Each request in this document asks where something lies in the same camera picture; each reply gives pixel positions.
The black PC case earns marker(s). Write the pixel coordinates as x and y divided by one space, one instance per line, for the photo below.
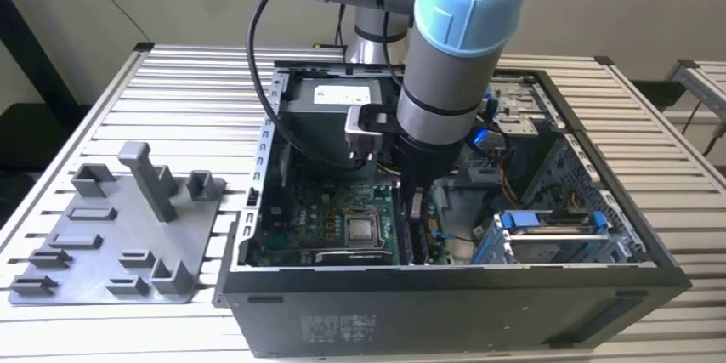
396 316

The RAM stick bare circuit board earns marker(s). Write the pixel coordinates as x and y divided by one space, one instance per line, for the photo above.
412 244

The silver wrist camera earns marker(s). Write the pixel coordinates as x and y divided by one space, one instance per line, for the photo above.
363 142

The black case fan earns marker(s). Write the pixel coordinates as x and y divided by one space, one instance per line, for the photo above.
280 193

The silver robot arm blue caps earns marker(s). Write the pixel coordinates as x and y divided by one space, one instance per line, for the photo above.
448 82

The metal disk bay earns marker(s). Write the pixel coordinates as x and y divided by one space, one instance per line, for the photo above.
544 248

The grey optical drive cage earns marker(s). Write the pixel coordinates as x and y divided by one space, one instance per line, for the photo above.
519 125

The black slanted stand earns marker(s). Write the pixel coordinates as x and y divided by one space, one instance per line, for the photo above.
33 52

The black box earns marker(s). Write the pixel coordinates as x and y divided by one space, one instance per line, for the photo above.
658 95

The green motherboard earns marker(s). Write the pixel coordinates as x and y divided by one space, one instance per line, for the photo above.
317 210

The grey parts rack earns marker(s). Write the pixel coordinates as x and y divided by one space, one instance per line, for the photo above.
78 282

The metal slat side table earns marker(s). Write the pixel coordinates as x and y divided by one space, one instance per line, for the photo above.
706 82

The blue disk carrier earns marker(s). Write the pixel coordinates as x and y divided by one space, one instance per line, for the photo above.
521 219

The silver power supply unit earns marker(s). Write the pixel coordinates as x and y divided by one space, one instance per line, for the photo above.
317 137

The CPU socket metal frame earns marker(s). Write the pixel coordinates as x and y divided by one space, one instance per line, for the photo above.
363 213

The black graphics card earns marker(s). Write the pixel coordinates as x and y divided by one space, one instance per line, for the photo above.
351 257

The silver CPU chip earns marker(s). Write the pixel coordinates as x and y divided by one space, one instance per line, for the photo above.
363 232

